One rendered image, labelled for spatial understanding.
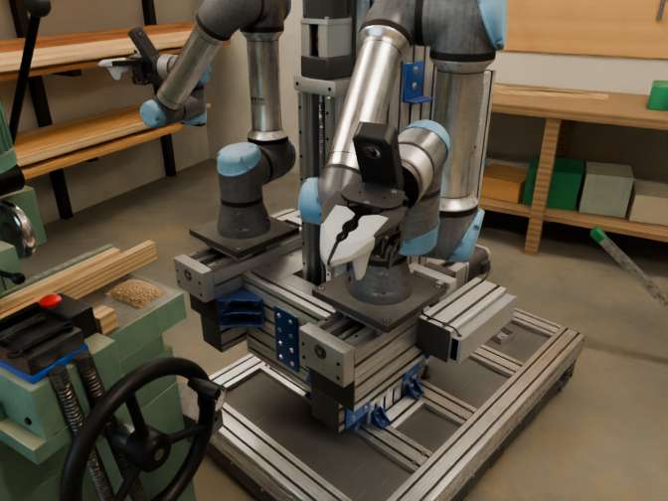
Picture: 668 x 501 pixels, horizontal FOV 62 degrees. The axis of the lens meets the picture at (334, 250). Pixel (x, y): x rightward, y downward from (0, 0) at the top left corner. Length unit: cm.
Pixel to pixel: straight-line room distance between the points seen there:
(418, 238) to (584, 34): 298
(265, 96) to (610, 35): 253
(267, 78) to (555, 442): 155
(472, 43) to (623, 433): 165
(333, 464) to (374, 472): 12
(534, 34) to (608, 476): 255
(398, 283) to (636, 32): 274
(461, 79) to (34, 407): 85
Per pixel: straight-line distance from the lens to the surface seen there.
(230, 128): 491
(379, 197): 64
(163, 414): 123
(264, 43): 155
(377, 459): 172
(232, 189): 151
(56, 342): 88
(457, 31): 102
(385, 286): 122
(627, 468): 220
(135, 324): 108
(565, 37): 374
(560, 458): 215
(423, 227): 83
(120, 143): 373
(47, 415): 91
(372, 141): 61
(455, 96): 105
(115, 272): 123
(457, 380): 202
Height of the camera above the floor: 146
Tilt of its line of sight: 26 degrees down
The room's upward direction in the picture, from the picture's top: straight up
